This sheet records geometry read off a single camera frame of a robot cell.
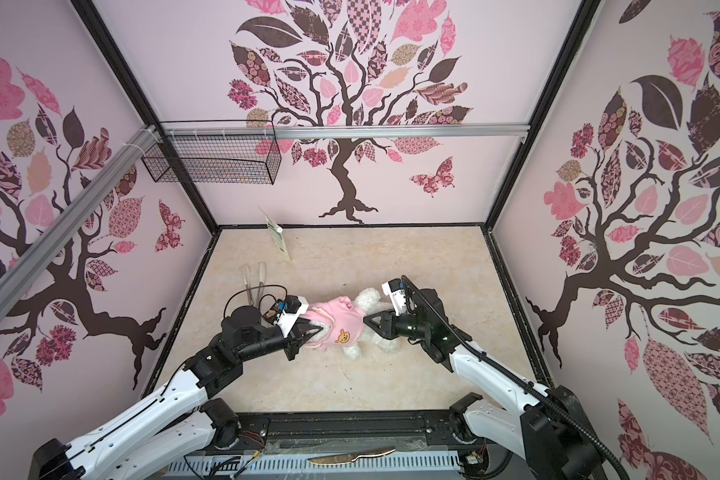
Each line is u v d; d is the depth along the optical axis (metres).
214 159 0.79
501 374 0.49
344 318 0.72
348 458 0.70
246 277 1.02
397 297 0.73
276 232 1.01
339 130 0.93
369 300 0.76
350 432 0.75
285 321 0.62
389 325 0.68
